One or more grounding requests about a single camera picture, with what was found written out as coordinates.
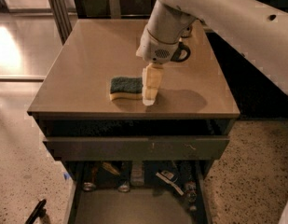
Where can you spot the black object on floor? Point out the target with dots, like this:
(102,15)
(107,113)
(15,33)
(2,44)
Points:
(39,211)

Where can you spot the silver can left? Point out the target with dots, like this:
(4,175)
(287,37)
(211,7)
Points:
(89,176)

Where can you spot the silver can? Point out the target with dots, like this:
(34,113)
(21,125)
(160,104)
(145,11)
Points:
(124,178)
(89,176)

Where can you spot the orange soda can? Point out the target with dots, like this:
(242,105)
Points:
(186,32)

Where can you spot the grey top drawer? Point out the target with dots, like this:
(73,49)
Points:
(153,148)

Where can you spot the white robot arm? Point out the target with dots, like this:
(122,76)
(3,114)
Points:
(257,31)

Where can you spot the open middle drawer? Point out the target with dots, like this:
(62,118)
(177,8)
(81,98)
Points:
(158,205)

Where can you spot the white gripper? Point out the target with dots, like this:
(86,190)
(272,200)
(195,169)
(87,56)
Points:
(155,49)

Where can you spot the grey drawer cabinet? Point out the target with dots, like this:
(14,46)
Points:
(73,101)

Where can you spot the clear plastic bottle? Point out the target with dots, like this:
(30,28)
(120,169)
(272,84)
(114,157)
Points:
(190,188)

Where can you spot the white snack wrapper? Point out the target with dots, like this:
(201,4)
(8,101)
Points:
(170,179)

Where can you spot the silver can middle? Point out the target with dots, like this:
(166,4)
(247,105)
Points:
(124,178)

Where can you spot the pale sponge in drawer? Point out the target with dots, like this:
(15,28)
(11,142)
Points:
(137,173)

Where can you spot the green and yellow sponge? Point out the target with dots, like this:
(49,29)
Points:
(126,88)

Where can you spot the brown snack bag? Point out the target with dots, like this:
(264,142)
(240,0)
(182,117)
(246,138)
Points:
(107,166)

